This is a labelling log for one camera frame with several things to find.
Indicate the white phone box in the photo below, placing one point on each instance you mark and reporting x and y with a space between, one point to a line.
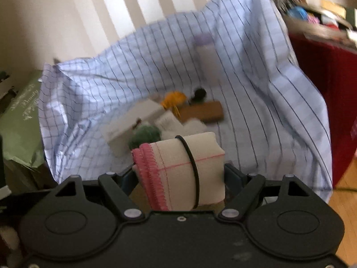
131 125

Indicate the white labelled packet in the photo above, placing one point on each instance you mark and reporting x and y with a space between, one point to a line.
168 121

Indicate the green plush toy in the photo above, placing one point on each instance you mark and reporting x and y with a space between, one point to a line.
145 135

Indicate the white fluffy plush toy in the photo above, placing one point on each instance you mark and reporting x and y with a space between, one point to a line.
193 127

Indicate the blue checked bed sheet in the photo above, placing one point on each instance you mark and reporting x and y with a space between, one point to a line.
251 75

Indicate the green printed bag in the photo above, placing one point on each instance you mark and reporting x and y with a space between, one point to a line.
19 122

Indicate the brown leather wallet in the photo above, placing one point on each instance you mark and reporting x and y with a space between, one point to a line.
203 111

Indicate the pile of desk clutter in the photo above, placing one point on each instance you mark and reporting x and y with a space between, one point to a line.
320 16

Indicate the white bottle with purple lid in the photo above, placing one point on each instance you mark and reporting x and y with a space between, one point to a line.
207 58

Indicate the orange snack packet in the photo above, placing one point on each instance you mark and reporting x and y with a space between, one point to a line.
173 98

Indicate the woven basket with beige liner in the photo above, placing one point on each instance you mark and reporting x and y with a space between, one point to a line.
139 201

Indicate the black hair band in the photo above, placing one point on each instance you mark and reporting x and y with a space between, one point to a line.
192 160

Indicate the dark green tape roll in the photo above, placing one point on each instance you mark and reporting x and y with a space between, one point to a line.
199 93

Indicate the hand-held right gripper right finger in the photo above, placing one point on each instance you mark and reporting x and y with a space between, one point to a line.
235 177

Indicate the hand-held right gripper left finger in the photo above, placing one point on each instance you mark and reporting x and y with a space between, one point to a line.
128 178

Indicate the white cloth with pink edge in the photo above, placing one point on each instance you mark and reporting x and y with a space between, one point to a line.
173 173

